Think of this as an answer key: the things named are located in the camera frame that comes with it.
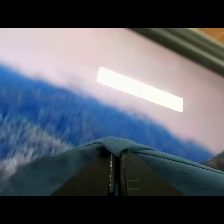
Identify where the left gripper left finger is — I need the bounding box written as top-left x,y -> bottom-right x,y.
51,150 -> 116,197

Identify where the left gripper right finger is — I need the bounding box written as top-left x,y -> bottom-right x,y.
119,150 -> 184,197

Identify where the blue shirt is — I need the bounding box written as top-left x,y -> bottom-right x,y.
0,136 -> 224,197

